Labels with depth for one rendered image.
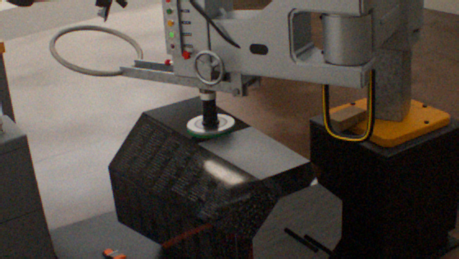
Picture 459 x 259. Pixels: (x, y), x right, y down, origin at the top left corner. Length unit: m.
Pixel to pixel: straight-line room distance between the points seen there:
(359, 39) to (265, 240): 0.85
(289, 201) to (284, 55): 0.56
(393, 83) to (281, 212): 0.93
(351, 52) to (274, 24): 0.31
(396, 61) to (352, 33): 0.70
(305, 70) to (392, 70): 0.70
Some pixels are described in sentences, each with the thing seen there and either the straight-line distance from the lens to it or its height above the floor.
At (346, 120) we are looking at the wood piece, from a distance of 2.91.
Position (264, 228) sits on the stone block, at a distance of 2.38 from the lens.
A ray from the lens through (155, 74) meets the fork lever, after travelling 2.80.
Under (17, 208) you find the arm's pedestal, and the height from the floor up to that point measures 0.47.
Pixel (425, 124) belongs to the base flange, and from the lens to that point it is 3.00.
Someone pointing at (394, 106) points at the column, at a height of 0.86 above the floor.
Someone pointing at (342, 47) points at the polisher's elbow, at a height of 1.32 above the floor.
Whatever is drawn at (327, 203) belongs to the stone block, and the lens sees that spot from 2.55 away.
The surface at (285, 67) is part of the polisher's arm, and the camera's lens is 2.38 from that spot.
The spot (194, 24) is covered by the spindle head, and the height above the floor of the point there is 1.37.
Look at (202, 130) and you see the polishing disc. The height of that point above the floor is 0.88.
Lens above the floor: 1.94
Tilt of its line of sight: 23 degrees down
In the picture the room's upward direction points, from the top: 5 degrees counter-clockwise
